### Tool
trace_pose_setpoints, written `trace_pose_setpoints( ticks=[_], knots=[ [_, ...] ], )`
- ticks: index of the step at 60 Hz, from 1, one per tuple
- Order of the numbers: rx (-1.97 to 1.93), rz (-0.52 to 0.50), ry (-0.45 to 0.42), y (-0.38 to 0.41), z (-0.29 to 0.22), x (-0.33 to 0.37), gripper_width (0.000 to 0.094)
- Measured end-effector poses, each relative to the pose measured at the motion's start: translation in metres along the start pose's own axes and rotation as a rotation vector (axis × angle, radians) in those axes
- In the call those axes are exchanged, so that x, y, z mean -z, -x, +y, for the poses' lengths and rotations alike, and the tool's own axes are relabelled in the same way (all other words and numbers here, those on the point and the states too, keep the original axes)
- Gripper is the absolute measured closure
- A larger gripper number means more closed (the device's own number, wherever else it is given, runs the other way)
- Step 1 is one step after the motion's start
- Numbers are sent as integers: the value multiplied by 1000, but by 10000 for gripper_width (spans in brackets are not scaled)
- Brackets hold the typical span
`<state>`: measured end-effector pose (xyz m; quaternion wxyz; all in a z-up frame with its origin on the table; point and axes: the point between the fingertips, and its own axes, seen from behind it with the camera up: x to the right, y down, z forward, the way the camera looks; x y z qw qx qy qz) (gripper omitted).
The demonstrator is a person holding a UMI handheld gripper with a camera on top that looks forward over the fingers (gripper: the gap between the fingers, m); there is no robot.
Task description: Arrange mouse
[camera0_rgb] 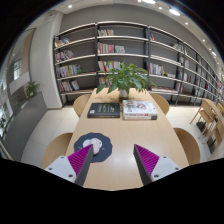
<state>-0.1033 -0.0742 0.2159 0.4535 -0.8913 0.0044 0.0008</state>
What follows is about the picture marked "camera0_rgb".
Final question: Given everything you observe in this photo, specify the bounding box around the dark fuzzy-creature mouse pad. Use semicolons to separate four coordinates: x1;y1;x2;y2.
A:
73;132;113;164

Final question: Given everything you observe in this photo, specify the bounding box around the group of ceiling lights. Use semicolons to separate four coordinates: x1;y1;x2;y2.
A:
66;0;218;58

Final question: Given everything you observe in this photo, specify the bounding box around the white illustrated book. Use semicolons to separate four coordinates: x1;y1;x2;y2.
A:
121;99;159;118

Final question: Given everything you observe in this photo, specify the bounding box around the grey shelf unit with books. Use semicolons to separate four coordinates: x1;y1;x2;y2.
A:
52;20;224;108

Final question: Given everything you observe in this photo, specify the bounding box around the black book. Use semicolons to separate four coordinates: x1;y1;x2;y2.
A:
87;102;121;119

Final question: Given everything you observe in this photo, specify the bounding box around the small green plant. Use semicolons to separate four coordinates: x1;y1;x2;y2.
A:
25;80;42;99

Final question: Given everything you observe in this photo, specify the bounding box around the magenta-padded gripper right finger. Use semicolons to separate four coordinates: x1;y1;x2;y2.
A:
133;143;183;186

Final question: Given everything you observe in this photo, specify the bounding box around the light wooden side table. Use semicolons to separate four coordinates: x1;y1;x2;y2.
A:
201;98;224;151

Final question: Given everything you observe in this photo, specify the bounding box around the pink computer mouse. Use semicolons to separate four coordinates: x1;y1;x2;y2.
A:
89;137;103;156

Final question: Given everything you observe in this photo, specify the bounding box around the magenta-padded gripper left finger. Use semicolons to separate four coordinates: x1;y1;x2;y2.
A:
44;143;95;187

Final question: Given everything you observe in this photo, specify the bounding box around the green potted plant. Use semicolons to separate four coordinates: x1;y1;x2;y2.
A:
95;61;156;103

